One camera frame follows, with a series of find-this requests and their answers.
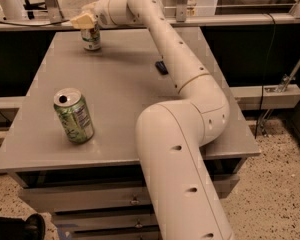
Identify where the white green 7up can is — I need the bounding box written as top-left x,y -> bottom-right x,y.
81,26 -> 101,51

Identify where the blue rxbar blueberry bar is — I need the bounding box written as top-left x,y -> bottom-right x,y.
155,61 -> 168,75

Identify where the black hanging cable right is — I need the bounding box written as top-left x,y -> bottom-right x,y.
253,13 -> 277,140

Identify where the grey metal rail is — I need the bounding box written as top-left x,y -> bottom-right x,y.
0,13 -> 300,32

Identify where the black cable on rail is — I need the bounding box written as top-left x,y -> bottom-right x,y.
0,18 -> 72,28

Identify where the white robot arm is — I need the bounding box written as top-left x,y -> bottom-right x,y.
71,0 -> 235,240

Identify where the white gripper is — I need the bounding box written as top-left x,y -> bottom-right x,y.
70,0 -> 110,29

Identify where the grey drawer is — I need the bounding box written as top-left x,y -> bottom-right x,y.
71,226 -> 162,240
53,205 -> 157,232
19,175 -> 239,213

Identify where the bottom grey drawer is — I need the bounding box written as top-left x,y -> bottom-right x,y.
71,226 -> 162,240

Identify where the top grey drawer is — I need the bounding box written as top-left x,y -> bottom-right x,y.
19,175 -> 239,213

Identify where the metal bracket post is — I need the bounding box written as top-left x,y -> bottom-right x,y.
176,0 -> 188,22

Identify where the grey drawer cabinet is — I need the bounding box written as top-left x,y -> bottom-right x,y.
0,28 -> 258,240

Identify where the green soda can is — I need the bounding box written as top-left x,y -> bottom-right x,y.
53,88 -> 94,144

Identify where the middle grey drawer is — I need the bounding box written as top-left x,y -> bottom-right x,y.
53,205 -> 157,232

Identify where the black object bottom left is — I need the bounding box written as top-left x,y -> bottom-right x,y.
0,214 -> 46,240

